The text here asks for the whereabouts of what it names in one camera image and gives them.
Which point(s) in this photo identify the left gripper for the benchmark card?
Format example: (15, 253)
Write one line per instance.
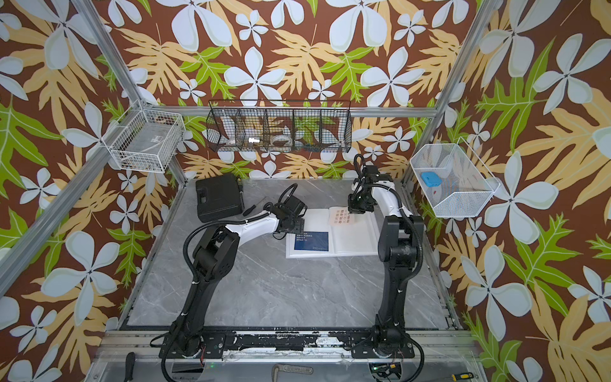
(300, 226)

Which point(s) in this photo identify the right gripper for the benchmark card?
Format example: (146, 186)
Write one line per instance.
(354, 208)

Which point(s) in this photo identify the dark blue booklet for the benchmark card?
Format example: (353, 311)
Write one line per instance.
(312, 241)

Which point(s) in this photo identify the white photo album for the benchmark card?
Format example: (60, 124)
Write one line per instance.
(358, 239)

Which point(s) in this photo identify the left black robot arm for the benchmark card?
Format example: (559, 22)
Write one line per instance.
(210, 252)

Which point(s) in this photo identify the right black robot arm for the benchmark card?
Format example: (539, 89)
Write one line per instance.
(400, 250)

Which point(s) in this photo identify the black screwdriver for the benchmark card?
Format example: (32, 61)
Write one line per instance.
(250, 210)

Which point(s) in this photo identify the black plastic case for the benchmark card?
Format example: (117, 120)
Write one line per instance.
(217, 198)

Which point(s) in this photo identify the blue object in basket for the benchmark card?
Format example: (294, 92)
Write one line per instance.
(431, 179)

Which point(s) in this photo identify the aluminium frame post right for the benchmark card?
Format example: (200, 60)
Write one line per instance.
(467, 52)

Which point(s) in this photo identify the aluminium frame post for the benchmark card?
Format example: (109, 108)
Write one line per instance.
(62, 92)
(467, 52)

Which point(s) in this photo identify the black wire basket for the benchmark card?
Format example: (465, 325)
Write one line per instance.
(280, 125)

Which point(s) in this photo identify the white wire basket right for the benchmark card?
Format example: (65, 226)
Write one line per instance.
(467, 186)

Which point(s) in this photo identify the white wire basket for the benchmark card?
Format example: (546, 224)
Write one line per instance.
(467, 186)
(145, 139)

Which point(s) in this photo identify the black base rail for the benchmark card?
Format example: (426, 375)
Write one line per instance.
(210, 342)

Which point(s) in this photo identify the white wire basket left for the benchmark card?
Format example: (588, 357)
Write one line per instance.
(145, 139)

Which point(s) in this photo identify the yellow handled screwdriver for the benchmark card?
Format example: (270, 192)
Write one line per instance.
(462, 376)

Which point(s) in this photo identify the aluminium frame post left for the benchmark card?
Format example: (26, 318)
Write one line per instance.
(62, 92)

